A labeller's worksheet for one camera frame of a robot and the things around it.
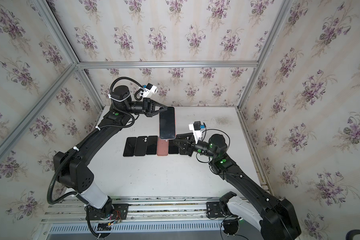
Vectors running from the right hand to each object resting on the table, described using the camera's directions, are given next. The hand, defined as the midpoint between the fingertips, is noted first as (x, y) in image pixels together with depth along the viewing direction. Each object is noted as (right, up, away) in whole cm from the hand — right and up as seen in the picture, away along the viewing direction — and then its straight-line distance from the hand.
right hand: (173, 140), depth 66 cm
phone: (-30, -8, +29) cm, 43 cm away
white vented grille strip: (-34, -44, +5) cm, 55 cm away
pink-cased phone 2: (-16, -8, +33) cm, 37 cm away
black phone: (-2, -9, +29) cm, 31 cm away
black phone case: (-23, -8, +30) cm, 39 cm away
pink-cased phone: (-3, +7, -1) cm, 8 cm away
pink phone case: (-9, -9, +30) cm, 33 cm away
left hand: (-3, +14, -2) cm, 15 cm away
